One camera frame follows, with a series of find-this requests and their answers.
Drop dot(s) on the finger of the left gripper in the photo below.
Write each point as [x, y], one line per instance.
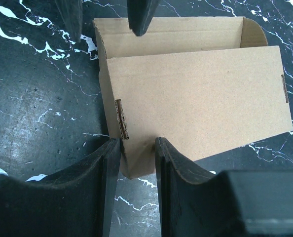
[71, 12]
[140, 15]

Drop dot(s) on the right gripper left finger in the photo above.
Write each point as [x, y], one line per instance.
[74, 202]

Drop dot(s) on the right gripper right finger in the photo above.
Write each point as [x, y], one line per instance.
[194, 202]

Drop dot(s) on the cardboard box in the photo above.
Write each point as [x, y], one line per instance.
[207, 84]

